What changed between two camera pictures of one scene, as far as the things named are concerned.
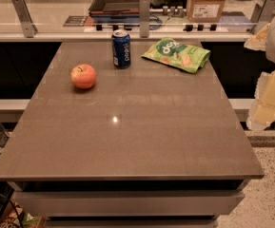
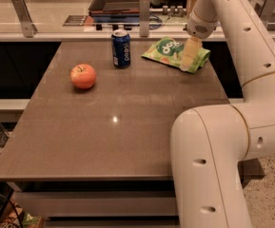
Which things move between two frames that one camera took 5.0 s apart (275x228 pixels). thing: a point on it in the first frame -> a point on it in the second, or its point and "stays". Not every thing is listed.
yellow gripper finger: [271, 97] -> [199, 29]
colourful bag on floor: [12, 219] stays
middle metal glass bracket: [145, 12] stays
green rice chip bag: [168, 50] stays
